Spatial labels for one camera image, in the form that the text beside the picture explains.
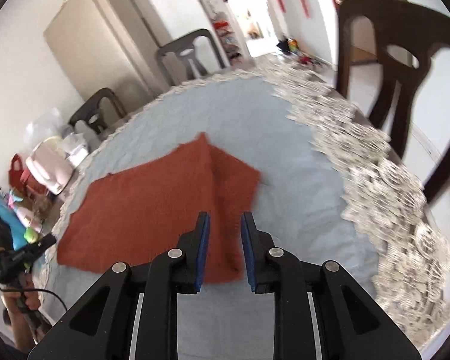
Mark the dark chair at left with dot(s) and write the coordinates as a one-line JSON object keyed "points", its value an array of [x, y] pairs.
{"points": [[90, 111]]}

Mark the person's left hand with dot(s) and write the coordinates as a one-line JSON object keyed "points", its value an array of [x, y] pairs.
{"points": [[22, 334]]}

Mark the pink white kettle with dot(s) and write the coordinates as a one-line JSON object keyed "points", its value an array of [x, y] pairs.
{"points": [[49, 168]]}

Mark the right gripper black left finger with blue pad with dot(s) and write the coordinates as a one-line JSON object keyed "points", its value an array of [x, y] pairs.
{"points": [[132, 309]]}

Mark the dark chair at right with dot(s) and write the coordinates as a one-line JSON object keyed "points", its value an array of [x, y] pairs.
{"points": [[407, 36]]}

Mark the white lace tablecloth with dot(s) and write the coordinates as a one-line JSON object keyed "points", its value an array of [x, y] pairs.
{"points": [[382, 179]]}

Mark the rust red knitted sweater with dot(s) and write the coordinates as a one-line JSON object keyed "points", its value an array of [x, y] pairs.
{"points": [[136, 214]]}

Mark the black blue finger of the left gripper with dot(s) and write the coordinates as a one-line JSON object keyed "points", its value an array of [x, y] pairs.
{"points": [[30, 253]]}

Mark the colourful clutter on table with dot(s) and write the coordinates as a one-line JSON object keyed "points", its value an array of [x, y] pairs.
{"points": [[23, 235]]}

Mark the shoe rack with shoes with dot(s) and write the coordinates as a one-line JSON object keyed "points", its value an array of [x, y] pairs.
{"points": [[227, 37]]}

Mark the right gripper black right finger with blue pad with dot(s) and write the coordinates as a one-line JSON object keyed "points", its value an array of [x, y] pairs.
{"points": [[320, 311]]}

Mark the white plastic bag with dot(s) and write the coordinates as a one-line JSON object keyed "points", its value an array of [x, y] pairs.
{"points": [[52, 130]]}

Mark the light blue quilted table cover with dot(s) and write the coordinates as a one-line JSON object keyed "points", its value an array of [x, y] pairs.
{"points": [[208, 228]]}

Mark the red bag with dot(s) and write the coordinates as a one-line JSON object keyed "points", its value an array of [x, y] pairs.
{"points": [[21, 178]]}

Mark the dark chair at far end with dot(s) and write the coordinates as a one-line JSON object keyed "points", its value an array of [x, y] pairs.
{"points": [[185, 51]]}

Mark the beige refrigerator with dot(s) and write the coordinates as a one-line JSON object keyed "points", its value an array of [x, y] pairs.
{"points": [[110, 44]]}

